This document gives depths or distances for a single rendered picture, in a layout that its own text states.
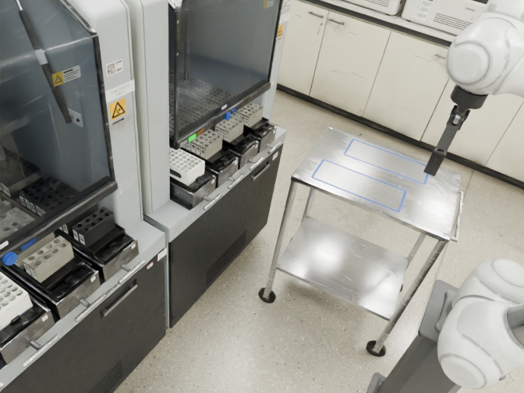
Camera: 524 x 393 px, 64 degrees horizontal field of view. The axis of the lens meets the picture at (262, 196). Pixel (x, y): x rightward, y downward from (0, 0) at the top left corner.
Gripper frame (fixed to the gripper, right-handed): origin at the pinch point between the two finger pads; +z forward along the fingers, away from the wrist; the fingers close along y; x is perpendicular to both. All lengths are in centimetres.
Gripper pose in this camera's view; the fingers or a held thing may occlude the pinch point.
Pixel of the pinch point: (437, 157)
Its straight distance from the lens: 119.7
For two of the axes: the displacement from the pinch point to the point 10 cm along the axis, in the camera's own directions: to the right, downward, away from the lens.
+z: -1.4, 7.5, 6.5
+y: 5.1, -5.1, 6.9
